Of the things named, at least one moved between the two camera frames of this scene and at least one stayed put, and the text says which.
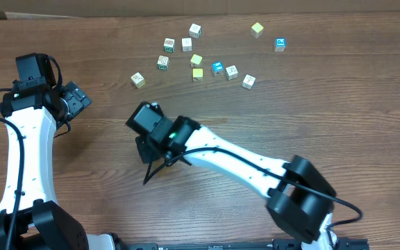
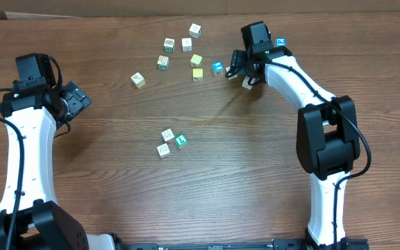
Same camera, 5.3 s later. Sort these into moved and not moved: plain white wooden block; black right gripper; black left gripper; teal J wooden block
Moved: black right gripper
Not moved: teal J wooden block; plain white wooden block; black left gripper
